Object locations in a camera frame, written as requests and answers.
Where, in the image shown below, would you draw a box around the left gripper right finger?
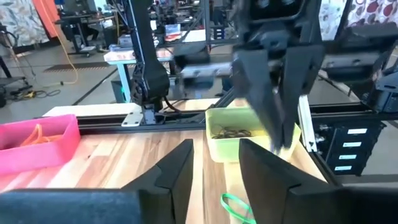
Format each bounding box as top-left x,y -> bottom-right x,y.
238,138 -> 331,224

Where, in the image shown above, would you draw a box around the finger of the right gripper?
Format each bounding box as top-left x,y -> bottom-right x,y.
281,46 -> 324,149
233,49 -> 282,150

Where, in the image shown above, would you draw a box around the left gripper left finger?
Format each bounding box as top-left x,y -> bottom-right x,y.
120,138 -> 195,224

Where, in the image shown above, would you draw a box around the dark rubber band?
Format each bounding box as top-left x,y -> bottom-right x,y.
211,126 -> 240,140
229,127 -> 253,138

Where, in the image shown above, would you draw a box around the orange rubber band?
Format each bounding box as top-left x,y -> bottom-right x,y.
19,123 -> 45,147
37,133 -> 65,144

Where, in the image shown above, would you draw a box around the pink plastic basket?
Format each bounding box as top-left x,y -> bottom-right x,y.
0,114 -> 81,177

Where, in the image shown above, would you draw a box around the green rubber band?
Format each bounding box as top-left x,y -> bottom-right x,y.
220,192 -> 257,224

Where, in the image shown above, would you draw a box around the silver upright bar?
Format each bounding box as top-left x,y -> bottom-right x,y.
297,95 -> 318,153

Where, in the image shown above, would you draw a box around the yellow plastic basket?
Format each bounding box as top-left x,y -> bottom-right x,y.
204,106 -> 302,164

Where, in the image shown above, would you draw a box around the black equipment housing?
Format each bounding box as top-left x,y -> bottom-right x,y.
322,23 -> 398,82

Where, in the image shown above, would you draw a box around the black drawer unit white labels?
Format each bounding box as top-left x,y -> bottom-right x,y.
312,121 -> 388,177

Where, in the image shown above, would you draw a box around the red flower curtain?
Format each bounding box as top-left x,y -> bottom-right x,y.
318,0 -> 398,41

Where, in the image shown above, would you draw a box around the white board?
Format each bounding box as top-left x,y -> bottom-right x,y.
43,103 -> 143,118

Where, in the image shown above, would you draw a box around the white table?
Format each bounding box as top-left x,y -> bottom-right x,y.
103,46 -> 175,103

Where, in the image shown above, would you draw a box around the black floor mat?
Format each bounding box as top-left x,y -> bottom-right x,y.
43,61 -> 112,73

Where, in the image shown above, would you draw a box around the black desk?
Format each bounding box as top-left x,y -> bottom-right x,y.
55,12 -> 116,58

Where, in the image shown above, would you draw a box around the orange cloth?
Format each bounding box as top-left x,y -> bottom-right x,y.
32,0 -> 60,39

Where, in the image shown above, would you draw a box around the floral curtain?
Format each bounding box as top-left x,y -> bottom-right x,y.
0,0 -> 50,47

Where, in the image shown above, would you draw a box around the black aluminium table frame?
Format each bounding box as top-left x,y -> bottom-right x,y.
76,95 -> 398,134

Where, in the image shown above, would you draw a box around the black floor cable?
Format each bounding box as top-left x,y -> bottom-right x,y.
9,88 -> 62,101

